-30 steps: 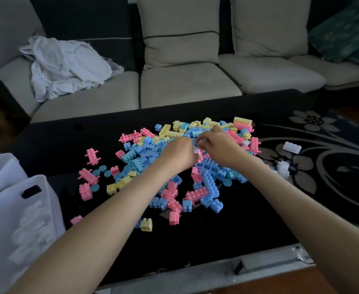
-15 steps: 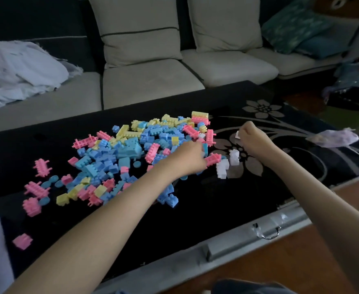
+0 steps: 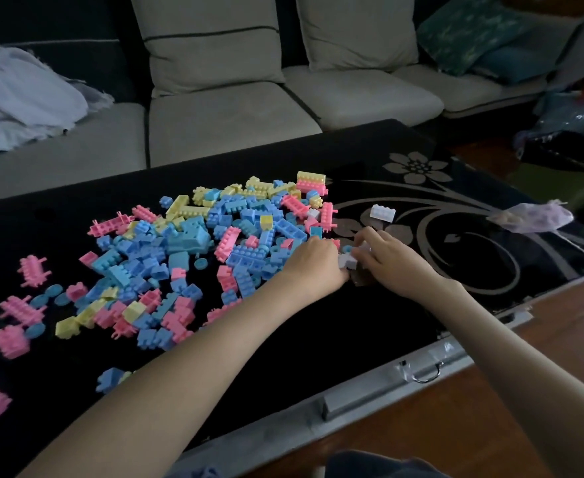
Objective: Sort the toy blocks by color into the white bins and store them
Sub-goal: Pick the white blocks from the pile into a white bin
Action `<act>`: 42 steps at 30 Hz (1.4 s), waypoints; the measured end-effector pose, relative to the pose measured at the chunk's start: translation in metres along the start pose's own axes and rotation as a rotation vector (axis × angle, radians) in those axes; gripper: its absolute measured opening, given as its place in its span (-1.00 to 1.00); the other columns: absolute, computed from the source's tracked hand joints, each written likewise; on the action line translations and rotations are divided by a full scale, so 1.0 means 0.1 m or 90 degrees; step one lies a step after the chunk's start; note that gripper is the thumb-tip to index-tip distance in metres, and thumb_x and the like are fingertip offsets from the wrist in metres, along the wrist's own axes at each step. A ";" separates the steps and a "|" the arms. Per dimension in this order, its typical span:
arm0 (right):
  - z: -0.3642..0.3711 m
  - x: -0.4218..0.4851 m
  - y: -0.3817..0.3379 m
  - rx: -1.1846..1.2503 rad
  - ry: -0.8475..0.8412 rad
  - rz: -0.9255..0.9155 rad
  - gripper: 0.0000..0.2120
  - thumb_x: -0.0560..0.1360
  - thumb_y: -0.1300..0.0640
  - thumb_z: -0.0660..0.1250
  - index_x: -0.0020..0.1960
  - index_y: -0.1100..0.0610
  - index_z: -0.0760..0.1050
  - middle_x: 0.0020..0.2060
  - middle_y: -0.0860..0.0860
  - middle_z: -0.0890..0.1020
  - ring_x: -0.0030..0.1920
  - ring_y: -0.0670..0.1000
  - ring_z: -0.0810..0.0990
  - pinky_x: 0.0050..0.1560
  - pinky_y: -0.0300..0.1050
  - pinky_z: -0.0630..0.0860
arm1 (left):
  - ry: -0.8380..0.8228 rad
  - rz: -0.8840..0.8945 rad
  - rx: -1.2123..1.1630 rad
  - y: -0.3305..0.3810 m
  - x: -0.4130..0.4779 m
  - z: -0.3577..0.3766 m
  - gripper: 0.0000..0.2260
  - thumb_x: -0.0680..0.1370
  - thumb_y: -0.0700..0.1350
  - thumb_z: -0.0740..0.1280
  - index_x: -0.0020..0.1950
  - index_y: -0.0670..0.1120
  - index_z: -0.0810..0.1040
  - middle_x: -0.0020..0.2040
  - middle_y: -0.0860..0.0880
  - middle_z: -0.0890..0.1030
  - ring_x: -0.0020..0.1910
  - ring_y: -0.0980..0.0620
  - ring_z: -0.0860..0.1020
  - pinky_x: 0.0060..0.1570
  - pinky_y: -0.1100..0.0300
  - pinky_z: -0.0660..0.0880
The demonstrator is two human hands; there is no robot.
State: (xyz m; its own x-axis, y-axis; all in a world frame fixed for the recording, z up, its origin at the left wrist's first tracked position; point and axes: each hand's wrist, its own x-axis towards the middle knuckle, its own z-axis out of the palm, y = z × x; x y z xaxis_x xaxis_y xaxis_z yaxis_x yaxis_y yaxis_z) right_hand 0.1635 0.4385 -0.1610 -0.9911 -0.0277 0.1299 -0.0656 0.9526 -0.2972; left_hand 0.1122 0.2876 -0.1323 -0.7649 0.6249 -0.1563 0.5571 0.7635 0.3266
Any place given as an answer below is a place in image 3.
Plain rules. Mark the person's left hand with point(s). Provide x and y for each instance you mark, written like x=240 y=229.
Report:
x=317 y=273

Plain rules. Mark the person's right hand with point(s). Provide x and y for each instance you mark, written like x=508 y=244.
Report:
x=401 y=266

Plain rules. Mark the pile of colorful blocks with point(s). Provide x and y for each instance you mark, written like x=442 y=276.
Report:
x=187 y=243

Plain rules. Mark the person's left forearm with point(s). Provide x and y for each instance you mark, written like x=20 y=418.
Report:
x=172 y=383

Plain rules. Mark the person's right forearm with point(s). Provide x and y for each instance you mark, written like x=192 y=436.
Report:
x=531 y=383

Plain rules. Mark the person's right leg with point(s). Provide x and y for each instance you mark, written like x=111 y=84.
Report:
x=386 y=465

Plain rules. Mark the black glass coffee table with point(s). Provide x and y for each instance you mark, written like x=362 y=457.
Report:
x=347 y=343

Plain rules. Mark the lavender plastic bag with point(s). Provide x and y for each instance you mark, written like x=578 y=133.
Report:
x=536 y=216

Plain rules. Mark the grey sofa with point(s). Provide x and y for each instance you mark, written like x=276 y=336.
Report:
x=222 y=124

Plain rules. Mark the clear plastic bag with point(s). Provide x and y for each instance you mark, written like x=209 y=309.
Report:
x=566 y=124

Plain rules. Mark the blue cushion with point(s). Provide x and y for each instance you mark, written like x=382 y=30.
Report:
x=511 y=64

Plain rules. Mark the beige back cushion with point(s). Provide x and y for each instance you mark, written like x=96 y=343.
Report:
x=207 y=59
x=356 y=29

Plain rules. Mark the teal patterned cushion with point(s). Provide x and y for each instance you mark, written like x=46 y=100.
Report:
x=466 y=29

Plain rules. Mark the crumpled white cloth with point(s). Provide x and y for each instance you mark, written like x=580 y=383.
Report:
x=28 y=99

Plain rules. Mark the dark back cushion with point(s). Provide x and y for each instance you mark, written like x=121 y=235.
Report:
x=73 y=14

